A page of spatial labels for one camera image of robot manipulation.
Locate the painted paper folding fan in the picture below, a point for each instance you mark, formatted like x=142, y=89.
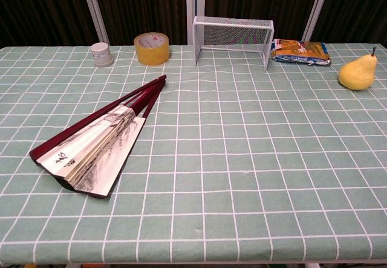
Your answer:
x=90, y=153

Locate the green checked tablecloth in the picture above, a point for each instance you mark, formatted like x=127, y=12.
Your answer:
x=229, y=147

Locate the yellow packing tape roll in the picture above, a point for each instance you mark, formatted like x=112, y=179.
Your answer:
x=152, y=54

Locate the small white jar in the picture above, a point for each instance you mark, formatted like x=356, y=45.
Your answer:
x=102, y=54

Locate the blue orange snack packet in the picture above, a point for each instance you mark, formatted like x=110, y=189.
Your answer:
x=299, y=51

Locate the yellow pear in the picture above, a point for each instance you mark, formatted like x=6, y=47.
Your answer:
x=358, y=74

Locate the dark curtain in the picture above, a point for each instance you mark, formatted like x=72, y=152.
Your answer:
x=45, y=8

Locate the white table frame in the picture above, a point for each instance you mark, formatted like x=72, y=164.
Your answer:
x=311, y=266

